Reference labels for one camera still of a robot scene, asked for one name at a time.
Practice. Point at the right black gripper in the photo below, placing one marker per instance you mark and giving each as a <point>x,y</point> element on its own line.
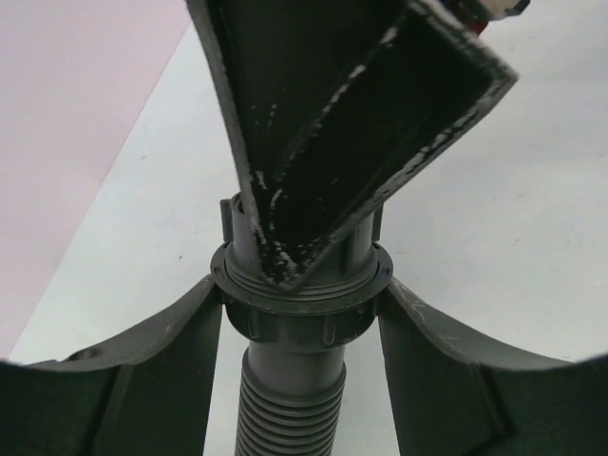
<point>476,14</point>

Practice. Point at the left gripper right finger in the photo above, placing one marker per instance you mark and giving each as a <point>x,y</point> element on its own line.
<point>456,391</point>

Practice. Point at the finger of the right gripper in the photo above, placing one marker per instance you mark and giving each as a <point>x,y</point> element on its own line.
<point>332,106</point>

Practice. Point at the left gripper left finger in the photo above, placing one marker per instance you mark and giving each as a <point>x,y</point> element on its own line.
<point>144,391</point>

